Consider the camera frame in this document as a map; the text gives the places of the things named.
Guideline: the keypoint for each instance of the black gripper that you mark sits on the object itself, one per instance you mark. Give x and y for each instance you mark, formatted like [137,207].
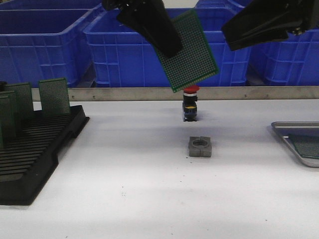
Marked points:
[265,21]
[150,19]

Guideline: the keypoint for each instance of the green perforated circuit board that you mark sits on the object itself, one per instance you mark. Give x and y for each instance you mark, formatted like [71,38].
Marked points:
[54,97]
[306,146]
[195,61]

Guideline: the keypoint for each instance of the silver metal tray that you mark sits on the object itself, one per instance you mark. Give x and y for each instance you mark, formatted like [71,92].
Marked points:
[283,128]

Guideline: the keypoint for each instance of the left rear green circuit board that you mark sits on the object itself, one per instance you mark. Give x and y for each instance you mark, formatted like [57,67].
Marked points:
[24,99]

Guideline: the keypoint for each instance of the left front green circuit board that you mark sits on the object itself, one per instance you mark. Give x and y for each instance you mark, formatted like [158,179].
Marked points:
[6,120]

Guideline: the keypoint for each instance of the left middle green circuit board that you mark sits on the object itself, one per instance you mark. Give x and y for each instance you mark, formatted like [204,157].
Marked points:
[16,116]

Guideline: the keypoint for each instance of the black slotted board rack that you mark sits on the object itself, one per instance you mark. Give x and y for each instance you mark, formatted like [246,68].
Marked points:
[28,161]

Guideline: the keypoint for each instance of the rear right blue crate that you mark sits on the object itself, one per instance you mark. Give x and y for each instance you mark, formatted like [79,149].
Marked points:
[236,5]

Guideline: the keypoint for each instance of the centre blue plastic crate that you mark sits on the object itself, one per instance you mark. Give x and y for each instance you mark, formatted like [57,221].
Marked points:
[123,58]

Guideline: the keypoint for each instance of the blue plastic crate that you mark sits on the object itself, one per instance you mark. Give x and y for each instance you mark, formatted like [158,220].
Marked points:
[123,58]
[44,44]
[293,62]

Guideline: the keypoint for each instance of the right blue plastic crate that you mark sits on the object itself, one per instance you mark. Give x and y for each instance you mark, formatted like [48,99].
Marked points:
[293,62]

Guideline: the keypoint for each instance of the red emergency stop button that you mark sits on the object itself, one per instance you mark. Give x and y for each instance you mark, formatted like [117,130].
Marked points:
[189,103]

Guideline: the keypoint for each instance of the left blue plastic crate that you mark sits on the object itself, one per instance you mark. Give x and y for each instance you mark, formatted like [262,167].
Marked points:
[44,44]

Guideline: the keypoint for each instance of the grey metal clamp block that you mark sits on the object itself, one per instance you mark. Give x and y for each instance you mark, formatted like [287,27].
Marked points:
[199,146]

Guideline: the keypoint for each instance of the rear left blue crate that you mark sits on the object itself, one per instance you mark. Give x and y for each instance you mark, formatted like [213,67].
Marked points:
[49,4]

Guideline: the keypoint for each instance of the steel table edge rail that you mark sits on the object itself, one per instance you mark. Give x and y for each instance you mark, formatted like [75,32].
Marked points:
[204,94]

